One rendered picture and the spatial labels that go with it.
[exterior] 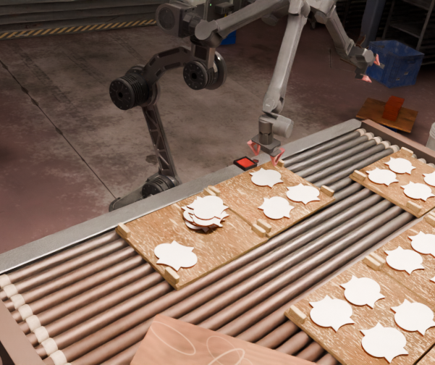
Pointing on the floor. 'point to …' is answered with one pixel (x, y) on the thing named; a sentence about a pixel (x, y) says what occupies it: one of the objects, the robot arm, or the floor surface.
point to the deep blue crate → (394, 64)
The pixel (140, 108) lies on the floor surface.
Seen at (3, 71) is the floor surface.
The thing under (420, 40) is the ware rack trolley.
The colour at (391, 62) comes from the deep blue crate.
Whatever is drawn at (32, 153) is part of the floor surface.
